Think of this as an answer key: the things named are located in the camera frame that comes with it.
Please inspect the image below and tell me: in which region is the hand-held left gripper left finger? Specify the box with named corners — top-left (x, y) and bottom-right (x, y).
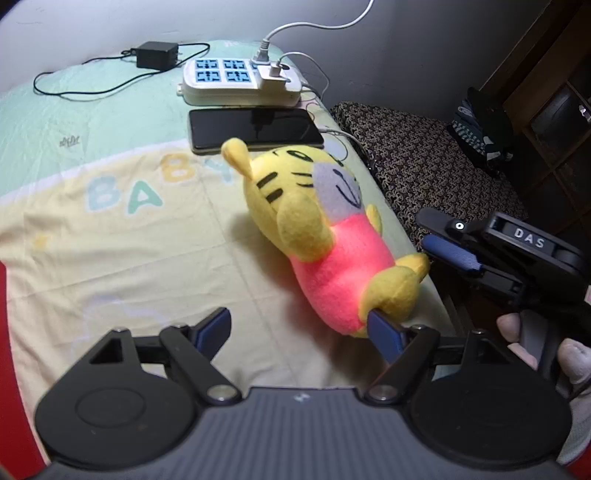
top-left (85, 307), bottom-right (243, 407)

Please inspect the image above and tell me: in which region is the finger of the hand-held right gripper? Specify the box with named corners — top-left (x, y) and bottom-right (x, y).
top-left (414, 207), bottom-right (485, 243)
top-left (421, 234), bottom-right (528, 296)

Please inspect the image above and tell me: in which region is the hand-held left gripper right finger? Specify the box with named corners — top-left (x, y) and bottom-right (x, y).
top-left (364, 309), bottom-right (527, 407)

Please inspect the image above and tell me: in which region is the yellow tiger plush toy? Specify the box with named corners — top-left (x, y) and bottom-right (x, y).
top-left (220, 137), bottom-right (431, 340)

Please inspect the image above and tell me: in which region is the red cardboard box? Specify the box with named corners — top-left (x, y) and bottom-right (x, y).
top-left (0, 260), bottom-right (50, 466)

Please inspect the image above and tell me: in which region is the person's right hand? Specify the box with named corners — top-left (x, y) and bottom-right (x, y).
top-left (496, 313), bottom-right (591, 467)

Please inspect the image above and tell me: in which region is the black striped cloth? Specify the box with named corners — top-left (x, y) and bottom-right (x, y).
top-left (450, 86), bottom-right (516, 179)

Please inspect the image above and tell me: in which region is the printed mint and yellow blanket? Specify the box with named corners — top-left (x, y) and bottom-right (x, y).
top-left (0, 39), bottom-right (456, 389)

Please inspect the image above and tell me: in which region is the dark wooden cabinet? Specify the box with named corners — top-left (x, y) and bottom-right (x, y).
top-left (479, 0), bottom-right (591, 252)

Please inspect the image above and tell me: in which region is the black smartphone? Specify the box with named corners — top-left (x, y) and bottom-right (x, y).
top-left (188, 107), bottom-right (326, 156)

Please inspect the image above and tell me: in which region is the white charger plug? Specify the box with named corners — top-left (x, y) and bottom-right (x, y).
top-left (255, 63), bottom-right (290, 92)

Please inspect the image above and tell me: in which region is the white and blue power strip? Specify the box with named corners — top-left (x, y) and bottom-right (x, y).
top-left (177, 57), bottom-right (304, 108)

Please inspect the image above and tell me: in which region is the black power adapter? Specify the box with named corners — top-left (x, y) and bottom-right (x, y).
top-left (135, 41), bottom-right (180, 73)

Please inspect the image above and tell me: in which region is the thin white charging cable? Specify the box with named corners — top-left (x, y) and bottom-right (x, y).
top-left (277, 51), bottom-right (366, 163)

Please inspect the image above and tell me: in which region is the thick white power cable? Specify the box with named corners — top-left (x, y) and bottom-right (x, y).
top-left (250, 0), bottom-right (376, 64)

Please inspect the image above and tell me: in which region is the black adapter cable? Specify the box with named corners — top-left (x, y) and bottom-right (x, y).
top-left (33, 42), bottom-right (211, 100)

